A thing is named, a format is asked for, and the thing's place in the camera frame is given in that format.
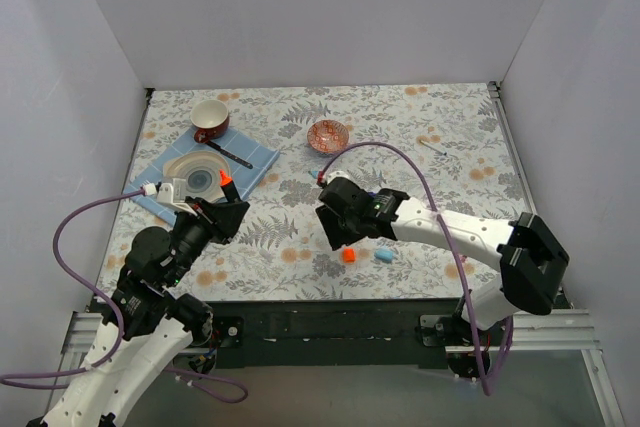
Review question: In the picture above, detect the floral tablecloth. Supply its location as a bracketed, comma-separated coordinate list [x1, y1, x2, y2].
[97, 82, 556, 302]

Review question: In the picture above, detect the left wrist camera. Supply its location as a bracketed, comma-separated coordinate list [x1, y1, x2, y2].
[141, 177, 195, 215]

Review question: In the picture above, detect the orange pen cap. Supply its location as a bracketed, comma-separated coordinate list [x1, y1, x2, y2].
[342, 248, 356, 264]

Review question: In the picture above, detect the red brown ceramic mug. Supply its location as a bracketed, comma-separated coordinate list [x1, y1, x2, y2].
[190, 100, 230, 143]

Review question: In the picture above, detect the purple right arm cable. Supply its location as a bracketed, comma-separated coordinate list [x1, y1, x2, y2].
[319, 141, 515, 397]

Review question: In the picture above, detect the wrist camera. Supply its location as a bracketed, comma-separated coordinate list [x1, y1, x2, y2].
[141, 177, 195, 215]
[317, 170, 351, 188]

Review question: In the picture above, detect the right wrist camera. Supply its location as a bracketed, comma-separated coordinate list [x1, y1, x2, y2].
[317, 170, 351, 188]

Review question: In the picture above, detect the light blue pen cap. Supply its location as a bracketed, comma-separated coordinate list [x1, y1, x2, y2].
[374, 248, 395, 263]

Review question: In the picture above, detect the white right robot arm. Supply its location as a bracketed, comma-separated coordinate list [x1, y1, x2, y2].
[316, 176, 569, 345]

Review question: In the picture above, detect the black handled knife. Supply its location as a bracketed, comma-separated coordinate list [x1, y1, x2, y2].
[205, 140, 254, 169]

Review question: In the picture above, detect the orange patterned bowl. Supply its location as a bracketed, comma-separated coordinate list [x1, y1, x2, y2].
[307, 119, 349, 154]

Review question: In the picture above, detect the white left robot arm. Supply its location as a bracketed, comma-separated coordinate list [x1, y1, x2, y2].
[30, 198, 249, 426]

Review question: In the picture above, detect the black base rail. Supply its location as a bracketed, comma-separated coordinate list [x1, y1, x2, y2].
[210, 299, 502, 379]

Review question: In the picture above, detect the black orange marker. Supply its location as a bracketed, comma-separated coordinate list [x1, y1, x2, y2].
[219, 169, 241, 203]

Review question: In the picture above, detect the beige blue ringed plate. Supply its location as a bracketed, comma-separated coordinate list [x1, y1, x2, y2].
[163, 150, 231, 202]

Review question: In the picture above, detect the blue checked cloth napkin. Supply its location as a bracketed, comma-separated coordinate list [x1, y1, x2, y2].
[124, 127, 279, 202]

